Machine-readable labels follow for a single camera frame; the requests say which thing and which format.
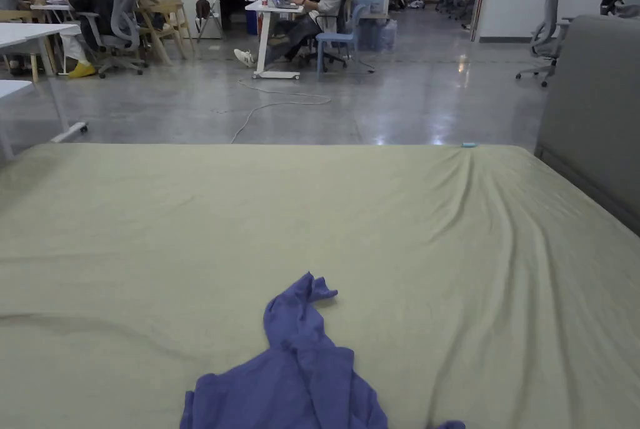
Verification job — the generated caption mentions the white folding chair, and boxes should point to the white folding chair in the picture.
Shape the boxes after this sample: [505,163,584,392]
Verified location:
[194,0,225,43]

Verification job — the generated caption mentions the grey padded headboard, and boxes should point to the grey padded headboard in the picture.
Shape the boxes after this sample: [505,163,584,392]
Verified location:
[533,14,640,238]

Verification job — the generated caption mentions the light blue plastic chair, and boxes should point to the light blue plastic chair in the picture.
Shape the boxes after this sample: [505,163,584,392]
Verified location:
[314,3,368,74]

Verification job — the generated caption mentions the white desk with laptop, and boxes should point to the white desk with laptop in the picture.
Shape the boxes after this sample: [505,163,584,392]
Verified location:
[244,0,305,81]

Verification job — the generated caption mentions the white table with laptops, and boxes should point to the white table with laptops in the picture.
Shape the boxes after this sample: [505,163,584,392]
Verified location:
[29,0,76,24]

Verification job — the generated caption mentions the stack of water bottles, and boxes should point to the stack of water bottles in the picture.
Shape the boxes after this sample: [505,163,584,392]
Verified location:
[352,0,399,53]

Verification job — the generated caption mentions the grey office chair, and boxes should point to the grey office chair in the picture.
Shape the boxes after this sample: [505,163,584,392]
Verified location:
[515,0,571,88]
[74,0,149,79]

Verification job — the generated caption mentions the white cable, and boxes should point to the white cable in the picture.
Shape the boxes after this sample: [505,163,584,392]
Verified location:
[229,77,333,144]

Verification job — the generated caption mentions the blue shirt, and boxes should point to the blue shirt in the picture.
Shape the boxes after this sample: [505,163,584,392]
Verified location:
[179,271,467,429]

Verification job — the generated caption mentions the bed with pale green sheet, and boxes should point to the bed with pale green sheet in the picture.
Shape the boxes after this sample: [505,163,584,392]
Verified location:
[0,143,640,429]

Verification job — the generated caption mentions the wooden chair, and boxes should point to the wooden chair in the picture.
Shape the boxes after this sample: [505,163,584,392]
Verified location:
[136,0,197,64]

